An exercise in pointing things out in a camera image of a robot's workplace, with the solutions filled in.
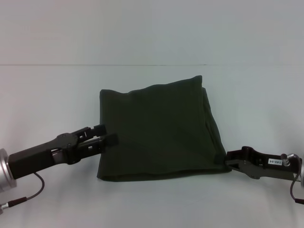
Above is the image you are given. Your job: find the dark green t-shirt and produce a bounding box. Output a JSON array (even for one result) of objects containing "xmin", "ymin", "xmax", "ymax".
[{"xmin": 96, "ymin": 75, "xmax": 231, "ymax": 182}]

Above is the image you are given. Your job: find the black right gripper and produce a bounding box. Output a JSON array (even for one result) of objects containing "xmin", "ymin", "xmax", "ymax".
[{"xmin": 214, "ymin": 146, "xmax": 304, "ymax": 181}]

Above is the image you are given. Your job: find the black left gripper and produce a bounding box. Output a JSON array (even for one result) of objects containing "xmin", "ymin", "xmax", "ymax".
[{"xmin": 8, "ymin": 124, "xmax": 119, "ymax": 180}]

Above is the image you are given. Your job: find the right gripper cable with connector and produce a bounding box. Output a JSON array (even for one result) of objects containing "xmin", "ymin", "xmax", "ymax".
[{"xmin": 280, "ymin": 153, "xmax": 304, "ymax": 204}]

